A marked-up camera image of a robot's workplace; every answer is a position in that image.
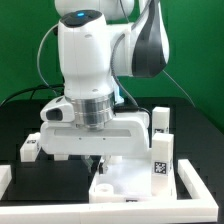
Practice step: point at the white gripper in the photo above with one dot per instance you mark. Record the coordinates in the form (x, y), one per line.
(125, 135)

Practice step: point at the white desk top tray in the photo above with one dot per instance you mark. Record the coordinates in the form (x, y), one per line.
(126, 180)

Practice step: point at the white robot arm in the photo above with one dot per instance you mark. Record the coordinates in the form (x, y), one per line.
(87, 119)

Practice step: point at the white block left edge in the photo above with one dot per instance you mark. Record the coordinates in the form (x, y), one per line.
(5, 178)

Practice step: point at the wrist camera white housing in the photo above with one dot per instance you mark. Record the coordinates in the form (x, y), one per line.
(58, 110)

